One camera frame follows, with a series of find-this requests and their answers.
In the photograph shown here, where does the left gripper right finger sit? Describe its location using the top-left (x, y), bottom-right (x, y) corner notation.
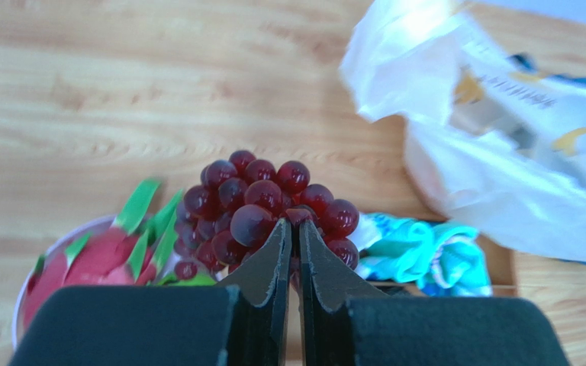
top-left (298, 221), bottom-right (568, 365)

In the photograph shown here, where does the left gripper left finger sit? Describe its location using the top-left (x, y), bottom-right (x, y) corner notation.
top-left (11, 220), bottom-right (292, 365)

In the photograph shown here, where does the dark red grape bunch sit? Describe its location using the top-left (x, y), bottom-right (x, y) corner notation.
top-left (172, 150), bottom-right (359, 281)

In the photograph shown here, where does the banana print plastic bag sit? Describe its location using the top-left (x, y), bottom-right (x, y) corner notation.
top-left (340, 1), bottom-right (586, 263)

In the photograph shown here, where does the mint green sock roll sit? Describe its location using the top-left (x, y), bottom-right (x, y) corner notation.
top-left (348, 213), bottom-right (436, 283)

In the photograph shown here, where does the teal blue white sock roll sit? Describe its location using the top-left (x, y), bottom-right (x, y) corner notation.
top-left (416, 222), bottom-right (493, 297)

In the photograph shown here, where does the red dragon fruit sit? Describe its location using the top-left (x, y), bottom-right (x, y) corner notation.
top-left (21, 177), bottom-right (217, 331)

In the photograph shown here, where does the wooden divided tray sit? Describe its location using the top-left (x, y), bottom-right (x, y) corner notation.
top-left (369, 236), bottom-right (518, 297)

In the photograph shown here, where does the pink plate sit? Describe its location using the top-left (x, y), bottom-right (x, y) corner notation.
top-left (11, 213), bottom-right (182, 352)

